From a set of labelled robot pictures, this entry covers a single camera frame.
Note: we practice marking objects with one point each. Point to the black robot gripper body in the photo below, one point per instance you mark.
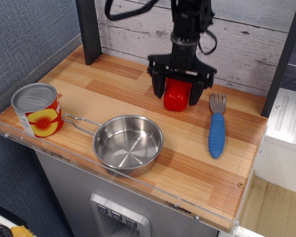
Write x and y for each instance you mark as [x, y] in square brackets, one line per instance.
[182, 64]

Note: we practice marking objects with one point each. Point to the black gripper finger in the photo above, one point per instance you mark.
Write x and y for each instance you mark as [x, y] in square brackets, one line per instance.
[196, 91]
[158, 83]

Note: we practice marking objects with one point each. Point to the red toy bell pepper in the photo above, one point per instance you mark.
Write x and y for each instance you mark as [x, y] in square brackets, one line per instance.
[176, 95]

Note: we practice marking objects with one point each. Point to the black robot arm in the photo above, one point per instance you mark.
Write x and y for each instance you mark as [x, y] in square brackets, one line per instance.
[191, 18]

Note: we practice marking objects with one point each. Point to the small stainless steel pan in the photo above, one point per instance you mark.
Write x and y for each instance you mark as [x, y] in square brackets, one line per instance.
[128, 144]

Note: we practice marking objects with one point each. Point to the white toy sink counter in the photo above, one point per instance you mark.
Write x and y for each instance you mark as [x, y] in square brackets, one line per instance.
[276, 159]

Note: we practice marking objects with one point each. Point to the orange toy food can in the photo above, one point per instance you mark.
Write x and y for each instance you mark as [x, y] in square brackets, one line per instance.
[38, 109]

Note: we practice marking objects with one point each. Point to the grey toy fridge cabinet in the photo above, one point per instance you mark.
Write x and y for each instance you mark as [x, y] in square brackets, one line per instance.
[73, 187]

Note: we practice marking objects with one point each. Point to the silver dispenser button panel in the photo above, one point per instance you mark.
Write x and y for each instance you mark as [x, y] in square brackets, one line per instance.
[115, 220]

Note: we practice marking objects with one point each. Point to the yellow object at corner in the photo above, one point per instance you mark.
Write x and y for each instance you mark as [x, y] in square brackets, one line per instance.
[21, 231]

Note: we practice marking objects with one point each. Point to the blue handled toy fork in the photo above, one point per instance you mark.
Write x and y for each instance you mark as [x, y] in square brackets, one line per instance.
[216, 138]

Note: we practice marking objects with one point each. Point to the dark grey right post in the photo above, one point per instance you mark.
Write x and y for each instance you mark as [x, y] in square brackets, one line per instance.
[281, 68]

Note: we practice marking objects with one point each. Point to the dark grey post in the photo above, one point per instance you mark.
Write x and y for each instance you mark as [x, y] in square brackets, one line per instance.
[89, 30]
[281, 68]

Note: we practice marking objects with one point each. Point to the dark grey left post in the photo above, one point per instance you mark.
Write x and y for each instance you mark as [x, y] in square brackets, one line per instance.
[89, 30]

